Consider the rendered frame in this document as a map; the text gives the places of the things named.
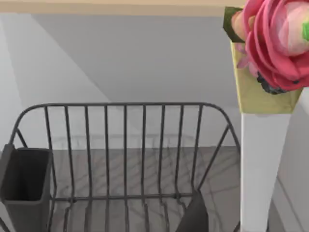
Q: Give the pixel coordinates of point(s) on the white vase with pink flower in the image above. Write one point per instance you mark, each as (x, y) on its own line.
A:
(262, 169)

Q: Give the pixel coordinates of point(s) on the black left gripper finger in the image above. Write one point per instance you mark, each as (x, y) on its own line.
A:
(195, 217)

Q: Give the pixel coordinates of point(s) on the pale wooden board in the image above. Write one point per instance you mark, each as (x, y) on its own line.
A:
(116, 6)

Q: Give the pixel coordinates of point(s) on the dark grey cutlery holder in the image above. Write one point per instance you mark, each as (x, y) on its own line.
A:
(24, 210)

